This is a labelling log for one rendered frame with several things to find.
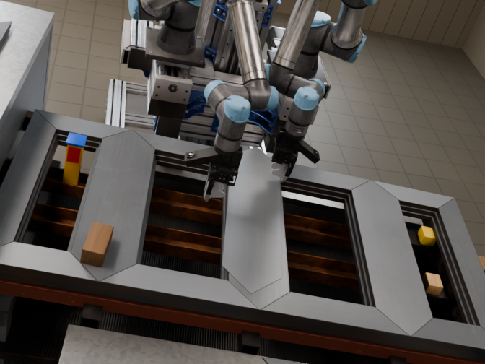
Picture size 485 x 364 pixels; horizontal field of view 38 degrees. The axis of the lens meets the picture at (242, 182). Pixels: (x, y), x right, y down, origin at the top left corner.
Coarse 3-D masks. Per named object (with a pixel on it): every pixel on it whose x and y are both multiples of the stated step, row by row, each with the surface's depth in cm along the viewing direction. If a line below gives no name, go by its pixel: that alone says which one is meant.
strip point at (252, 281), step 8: (232, 272) 202; (240, 272) 203; (248, 272) 204; (256, 272) 205; (240, 280) 200; (248, 280) 201; (256, 280) 202; (264, 280) 203; (272, 280) 204; (248, 288) 199; (256, 288) 199
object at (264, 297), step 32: (160, 160) 242; (32, 192) 209; (224, 192) 237; (320, 192) 250; (224, 224) 224; (352, 224) 240; (448, 256) 239; (64, 288) 188; (96, 288) 188; (128, 288) 188; (288, 288) 203; (256, 320) 196; (288, 320) 196; (448, 352) 205; (480, 352) 205
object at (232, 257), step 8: (224, 248) 209; (232, 248) 210; (224, 256) 206; (232, 256) 207; (240, 256) 208; (248, 256) 209; (256, 256) 210; (264, 256) 211; (224, 264) 204; (232, 264) 205; (240, 264) 206; (248, 264) 206; (256, 264) 207; (264, 264) 208; (272, 264) 209; (280, 264) 210; (264, 272) 206; (272, 272) 206; (280, 272) 207
